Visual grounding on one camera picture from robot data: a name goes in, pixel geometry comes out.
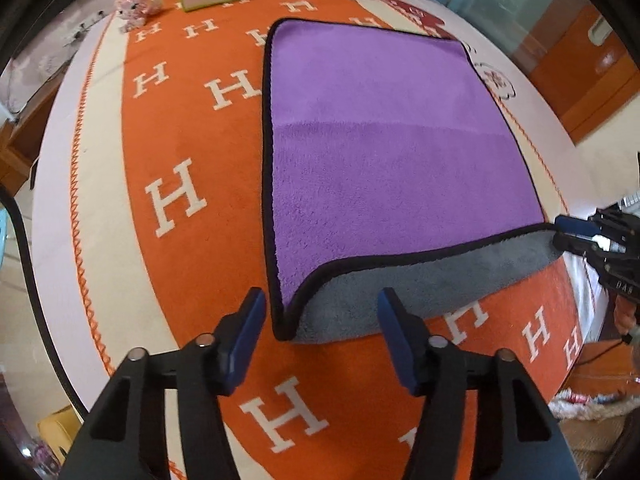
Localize purple grey microfibre towel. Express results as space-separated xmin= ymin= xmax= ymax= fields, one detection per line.
xmin=262 ymin=18 xmax=560 ymax=344

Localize orange H-pattern table runner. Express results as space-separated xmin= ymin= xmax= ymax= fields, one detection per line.
xmin=67 ymin=0 xmax=586 ymax=480

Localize wooden TV cabinet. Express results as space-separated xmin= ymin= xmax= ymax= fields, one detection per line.
xmin=0 ymin=67 xmax=67 ymax=196

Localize pink toy figurine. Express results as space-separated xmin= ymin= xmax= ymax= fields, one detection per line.
xmin=115 ymin=0 xmax=164 ymax=32

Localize wooden sliding door with handle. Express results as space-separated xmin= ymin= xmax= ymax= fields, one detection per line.
xmin=529 ymin=4 xmax=639 ymax=144

